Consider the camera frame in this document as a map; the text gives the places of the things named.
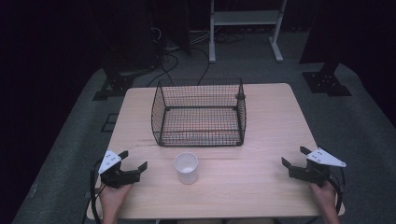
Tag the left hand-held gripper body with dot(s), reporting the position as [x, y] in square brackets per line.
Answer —
[116, 175]

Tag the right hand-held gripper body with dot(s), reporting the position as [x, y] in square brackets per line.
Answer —
[314, 169]

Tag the white plastic cup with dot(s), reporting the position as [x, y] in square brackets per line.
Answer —
[186, 168]

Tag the person's left hand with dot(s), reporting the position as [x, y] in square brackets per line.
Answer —
[112, 196]

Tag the person's right hand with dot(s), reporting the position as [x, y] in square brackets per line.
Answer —
[324, 197]

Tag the black stand base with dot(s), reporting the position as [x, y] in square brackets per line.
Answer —
[327, 82]
[115, 85]

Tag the white metal table frame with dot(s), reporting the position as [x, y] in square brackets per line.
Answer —
[214, 18]

